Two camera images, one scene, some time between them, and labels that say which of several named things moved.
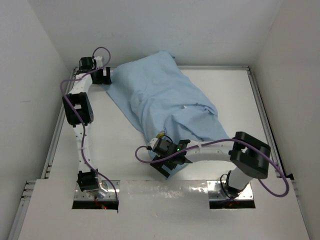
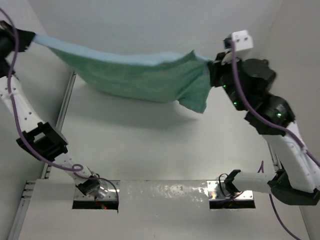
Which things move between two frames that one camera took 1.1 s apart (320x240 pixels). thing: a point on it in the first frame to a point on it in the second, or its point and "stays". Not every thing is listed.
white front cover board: (162, 210) stays
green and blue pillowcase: (167, 106) to (183, 78)
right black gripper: (159, 167) to (215, 67)
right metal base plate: (215, 193) stays
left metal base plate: (106, 192) stays
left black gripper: (105, 79) to (24, 39)
